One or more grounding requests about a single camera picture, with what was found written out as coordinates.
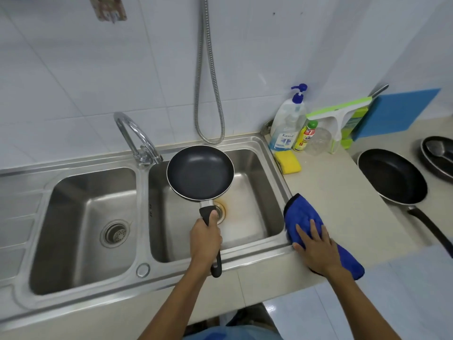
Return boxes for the small black frying pan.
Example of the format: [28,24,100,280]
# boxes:
[166,144,235,279]

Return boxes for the person's right forearm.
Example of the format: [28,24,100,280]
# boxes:
[324,267,403,340]

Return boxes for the yellow sponge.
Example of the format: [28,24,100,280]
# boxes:
[273,149,302,175]

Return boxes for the blue microfibre cloth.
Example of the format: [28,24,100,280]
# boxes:
[283,193,365,281]

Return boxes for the knife with metal handle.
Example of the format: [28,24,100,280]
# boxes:
[368,84,390,99]

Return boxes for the large black frying pan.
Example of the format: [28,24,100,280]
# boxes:
[420,136,453,183]

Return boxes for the blue cutting board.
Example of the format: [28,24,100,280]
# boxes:
[351,88,441,141]

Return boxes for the brown adhesive wall hook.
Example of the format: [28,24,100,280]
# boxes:
[87,0,128,24]

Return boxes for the person's left hand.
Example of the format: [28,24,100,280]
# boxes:
[189,210,223,272]

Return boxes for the green white squeegee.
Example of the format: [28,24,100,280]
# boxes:
[306,96,373,154]

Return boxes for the chrome faucet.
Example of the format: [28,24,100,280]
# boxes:
[113,111,164,170]

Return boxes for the small yellow bottle green cap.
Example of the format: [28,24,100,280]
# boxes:
[293,120,319,152]

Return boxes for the person's camouflage trousers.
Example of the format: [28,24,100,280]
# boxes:
[219,302,280,330]

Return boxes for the medium black frying pan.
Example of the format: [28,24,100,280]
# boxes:
[356,148,453,259]

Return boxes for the metal sink strainer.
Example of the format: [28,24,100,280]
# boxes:
[100,219,131,248]
[213,202,227,225]

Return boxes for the clear glass cup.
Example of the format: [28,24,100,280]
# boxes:
[305,127,333,156]

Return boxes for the green knife block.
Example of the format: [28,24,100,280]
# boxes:
[339,106,369,150]

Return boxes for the metal shower hose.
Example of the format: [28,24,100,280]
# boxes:
[193,0,226,145]

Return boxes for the stainless steel double sink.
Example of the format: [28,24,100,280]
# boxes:
[0,136,294,323]

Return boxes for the person's left forearm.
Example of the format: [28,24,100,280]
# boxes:
[138,262,213,340]

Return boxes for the metal spatula wooden handle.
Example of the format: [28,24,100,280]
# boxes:
[424,139,453,162]

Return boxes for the person's blue shirt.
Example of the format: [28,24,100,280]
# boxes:
[184,324,284,340]

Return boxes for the clear pump soap bottle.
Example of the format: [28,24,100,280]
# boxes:
[268,83,309,152]

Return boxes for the person's right hand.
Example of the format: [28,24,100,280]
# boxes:
[292,218,342,279]

